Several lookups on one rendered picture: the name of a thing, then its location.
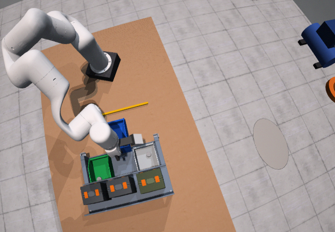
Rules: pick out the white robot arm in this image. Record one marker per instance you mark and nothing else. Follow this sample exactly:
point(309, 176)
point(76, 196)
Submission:
point(34, 67)

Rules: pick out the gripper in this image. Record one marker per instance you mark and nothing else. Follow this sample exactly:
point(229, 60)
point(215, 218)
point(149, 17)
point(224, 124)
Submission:
point(116, 152)

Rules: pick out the green open bin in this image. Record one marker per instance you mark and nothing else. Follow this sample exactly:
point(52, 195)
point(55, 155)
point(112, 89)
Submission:
point(100, 167)

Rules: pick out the olive green case with orange latches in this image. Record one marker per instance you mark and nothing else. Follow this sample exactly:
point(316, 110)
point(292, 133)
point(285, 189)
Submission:
point(150, 181)

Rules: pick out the dark grey case with orange latches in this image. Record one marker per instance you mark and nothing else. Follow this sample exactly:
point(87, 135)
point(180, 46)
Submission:
point(94, 193)
point(121, 186)

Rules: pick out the grey metal shelf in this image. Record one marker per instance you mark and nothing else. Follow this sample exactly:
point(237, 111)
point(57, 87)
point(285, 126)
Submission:
point(126, 166)

